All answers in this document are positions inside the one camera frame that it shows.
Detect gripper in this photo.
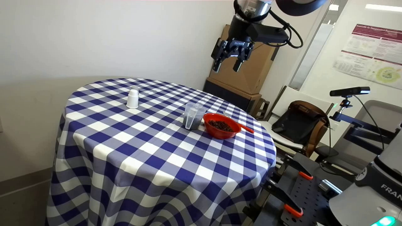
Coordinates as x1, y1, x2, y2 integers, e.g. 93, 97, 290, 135
211, 14, 255, 73

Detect clear plastic cup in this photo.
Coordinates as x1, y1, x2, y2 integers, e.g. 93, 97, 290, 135
183, 102, 207, 130

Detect white paper cup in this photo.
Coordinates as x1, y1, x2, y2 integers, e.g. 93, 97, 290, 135
126, 89, 140, 109

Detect cardboard box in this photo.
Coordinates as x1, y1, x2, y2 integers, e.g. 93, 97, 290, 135
209, 24, 277, 95

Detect small wooden stool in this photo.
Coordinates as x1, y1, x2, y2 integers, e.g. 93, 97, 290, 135
251, 98, 271, 120

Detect dark beans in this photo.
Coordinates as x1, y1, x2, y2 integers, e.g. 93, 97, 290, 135
208, 119, 234, 132

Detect white chair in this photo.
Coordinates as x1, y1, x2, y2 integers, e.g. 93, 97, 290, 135
259, 86, 335, 152

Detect brown and black bag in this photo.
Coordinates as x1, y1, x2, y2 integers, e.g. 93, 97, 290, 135
271, 100, 330, 158

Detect black clamp with orange tips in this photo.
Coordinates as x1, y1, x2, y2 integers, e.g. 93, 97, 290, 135
263, 178, 304, 219
282, 155, 314, 181

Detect blue white checkered tablecloth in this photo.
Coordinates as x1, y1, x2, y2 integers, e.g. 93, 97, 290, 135
46, 78, 277, 226

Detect poster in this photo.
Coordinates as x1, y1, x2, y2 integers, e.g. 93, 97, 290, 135
332, 24, 402, 92

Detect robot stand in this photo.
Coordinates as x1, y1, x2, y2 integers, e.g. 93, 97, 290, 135
242, 152, 371, 226

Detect ceiling light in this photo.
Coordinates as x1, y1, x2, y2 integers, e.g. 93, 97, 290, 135
365, 3, 402, 13

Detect grey chair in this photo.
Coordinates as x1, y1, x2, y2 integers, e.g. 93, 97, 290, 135
333, 100, 402, 167

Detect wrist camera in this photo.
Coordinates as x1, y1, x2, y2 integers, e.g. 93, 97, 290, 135
247, 23, 290, 44

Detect red bowl with handle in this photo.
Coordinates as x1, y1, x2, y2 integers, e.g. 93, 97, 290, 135
203, 113, 255, 140

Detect camera on mount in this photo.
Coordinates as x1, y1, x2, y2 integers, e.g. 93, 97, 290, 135
329, 86, 402, 155

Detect black cable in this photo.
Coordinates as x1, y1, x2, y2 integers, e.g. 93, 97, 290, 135
352, 94, 386, 152

